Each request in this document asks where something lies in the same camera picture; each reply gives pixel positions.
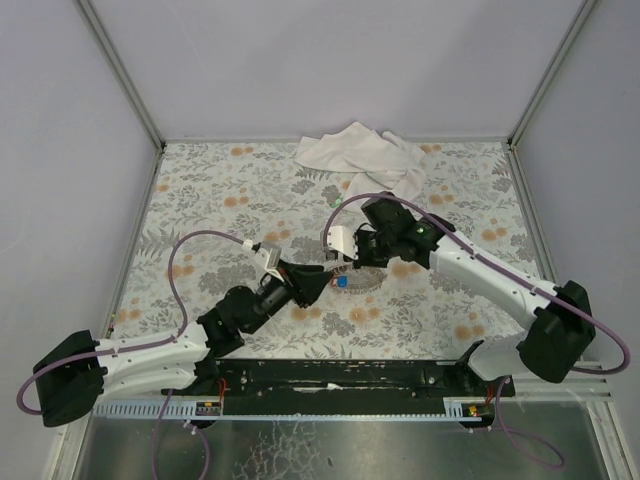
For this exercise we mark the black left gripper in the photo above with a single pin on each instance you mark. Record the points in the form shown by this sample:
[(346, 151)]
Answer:
[(292, 283)]

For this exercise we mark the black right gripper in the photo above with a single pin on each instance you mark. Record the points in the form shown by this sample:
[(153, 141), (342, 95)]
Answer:
[(361, 247)]

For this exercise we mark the blue tagged key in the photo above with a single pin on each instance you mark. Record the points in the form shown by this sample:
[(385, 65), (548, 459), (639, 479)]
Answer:
[(340, 282)]

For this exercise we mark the white disc with keyrings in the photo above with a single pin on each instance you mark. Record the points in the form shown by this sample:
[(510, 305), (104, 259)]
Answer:
[(361, 280)]

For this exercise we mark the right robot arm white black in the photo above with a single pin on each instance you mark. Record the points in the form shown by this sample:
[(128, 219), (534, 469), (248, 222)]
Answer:
[(554, 331)]

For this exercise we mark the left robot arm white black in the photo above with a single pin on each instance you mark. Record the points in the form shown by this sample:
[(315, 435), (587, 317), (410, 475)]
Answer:
[(82, 371)]

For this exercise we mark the green tagged key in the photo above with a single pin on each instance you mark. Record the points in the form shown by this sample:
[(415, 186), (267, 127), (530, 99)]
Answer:
[(336, 201)]

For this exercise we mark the white crumpled cloth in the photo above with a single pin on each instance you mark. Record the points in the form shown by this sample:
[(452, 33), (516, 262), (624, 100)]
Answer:
[(377, 162)]

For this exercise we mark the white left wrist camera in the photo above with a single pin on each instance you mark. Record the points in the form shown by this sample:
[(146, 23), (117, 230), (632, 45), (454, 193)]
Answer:
[(264, 254)]

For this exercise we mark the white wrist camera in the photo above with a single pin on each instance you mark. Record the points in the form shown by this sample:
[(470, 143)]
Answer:
[(264, 254), (340, 241)]

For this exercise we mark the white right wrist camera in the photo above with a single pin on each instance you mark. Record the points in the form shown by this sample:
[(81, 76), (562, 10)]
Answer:
[(340, 241)]

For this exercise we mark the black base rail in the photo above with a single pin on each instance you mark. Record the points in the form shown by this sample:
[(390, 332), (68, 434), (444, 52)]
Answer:
[(352, 382)]

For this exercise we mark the white slotted cable duct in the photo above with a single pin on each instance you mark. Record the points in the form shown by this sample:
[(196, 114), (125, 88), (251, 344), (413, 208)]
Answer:
[(262, 409)]

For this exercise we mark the grey aluminium corner post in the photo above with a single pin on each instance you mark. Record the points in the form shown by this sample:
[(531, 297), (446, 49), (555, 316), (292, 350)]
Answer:
[(558, 59)]

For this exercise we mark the grey left corner post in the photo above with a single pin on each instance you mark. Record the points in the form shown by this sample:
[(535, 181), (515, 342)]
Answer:
[(103, 40)]

